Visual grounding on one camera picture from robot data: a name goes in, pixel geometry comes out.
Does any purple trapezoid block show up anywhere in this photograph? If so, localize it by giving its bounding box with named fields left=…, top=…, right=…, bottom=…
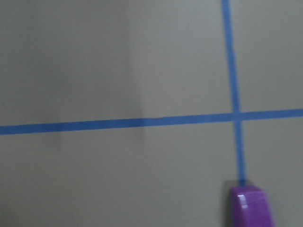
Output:
left=230, top=185, right=275, bottom=227

